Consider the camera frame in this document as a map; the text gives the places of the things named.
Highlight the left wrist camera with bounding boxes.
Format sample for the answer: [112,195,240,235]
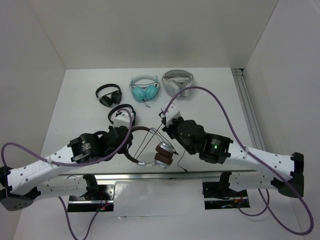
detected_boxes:
[113,111,135,128]

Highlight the black headphones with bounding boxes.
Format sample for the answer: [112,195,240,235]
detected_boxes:
[95,83,122,108]
[107,104,136,128]

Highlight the black headphones far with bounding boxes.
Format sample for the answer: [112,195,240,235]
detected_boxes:
[95,83,122,108]

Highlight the white grey gaming headset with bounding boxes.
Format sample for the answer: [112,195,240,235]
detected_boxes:
[161,69,194,97]

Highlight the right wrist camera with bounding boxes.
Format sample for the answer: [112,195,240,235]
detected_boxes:
[159,102,181,127]

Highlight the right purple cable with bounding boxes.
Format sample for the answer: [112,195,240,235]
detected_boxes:
[162,86,315,236]

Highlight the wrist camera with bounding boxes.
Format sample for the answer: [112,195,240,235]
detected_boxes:
[113,111,135,128]
[159,102,181,127]

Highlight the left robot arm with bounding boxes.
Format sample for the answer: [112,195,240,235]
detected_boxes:
[0,126,133,211]

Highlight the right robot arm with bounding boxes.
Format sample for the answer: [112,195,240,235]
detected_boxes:
[161,116,305,198]

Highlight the brown silver headphones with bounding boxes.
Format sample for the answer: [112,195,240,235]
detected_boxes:
[124,126,178,169]

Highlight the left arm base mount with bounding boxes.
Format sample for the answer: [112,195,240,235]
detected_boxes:
[67,181,116,213]

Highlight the teal headphones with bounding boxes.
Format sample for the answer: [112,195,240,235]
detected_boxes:
[129,75,160,102]

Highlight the black headphones near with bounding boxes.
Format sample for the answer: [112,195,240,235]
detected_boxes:
[107,104,136,128]

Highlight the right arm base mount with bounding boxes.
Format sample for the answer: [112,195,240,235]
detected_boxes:
[202,182,250,210]

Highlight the aluminium rail right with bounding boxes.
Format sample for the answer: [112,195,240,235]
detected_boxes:
[231,68,267,151]

